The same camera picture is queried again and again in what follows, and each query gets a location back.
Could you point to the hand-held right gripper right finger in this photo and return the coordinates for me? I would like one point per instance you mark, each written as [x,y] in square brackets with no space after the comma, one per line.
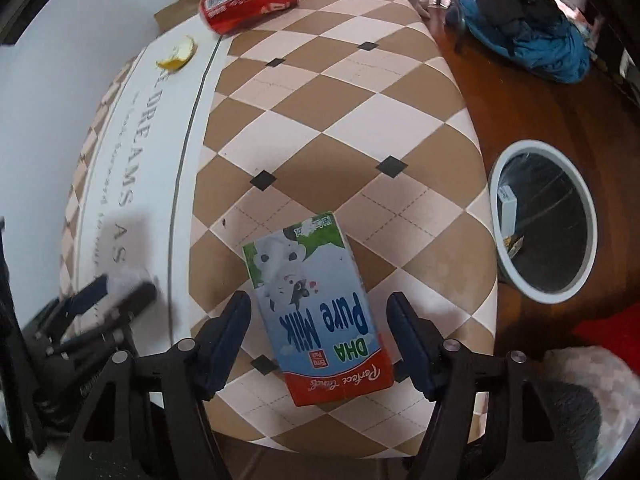
[411,347]

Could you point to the yellow fruit peel piece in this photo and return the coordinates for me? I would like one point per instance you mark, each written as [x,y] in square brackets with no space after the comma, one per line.
[177,57]

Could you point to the red cloth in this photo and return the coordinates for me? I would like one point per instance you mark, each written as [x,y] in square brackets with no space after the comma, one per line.
[610,330]

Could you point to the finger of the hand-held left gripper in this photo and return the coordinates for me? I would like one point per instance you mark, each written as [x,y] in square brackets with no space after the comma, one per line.
[140,297]
[86,294]

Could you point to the red drink can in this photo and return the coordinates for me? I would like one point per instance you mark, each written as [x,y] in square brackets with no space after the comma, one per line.
[245,2]

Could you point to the pale fluffy cloth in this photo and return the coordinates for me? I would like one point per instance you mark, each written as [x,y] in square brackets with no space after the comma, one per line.
[615,390]

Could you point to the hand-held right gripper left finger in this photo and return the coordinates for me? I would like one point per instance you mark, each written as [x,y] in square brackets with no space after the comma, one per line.
[230,340]

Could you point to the checkered brown tablecloth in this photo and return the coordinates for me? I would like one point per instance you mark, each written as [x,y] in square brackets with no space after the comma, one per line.
[325,135]

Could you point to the blue garment pile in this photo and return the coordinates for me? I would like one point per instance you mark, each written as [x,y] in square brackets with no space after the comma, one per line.
[540,55]

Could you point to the white round trash bin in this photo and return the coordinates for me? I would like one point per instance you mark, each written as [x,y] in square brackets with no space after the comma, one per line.
[592,220]

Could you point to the blue and red milk carton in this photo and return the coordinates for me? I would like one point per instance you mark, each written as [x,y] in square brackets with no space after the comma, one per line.
[310,300]

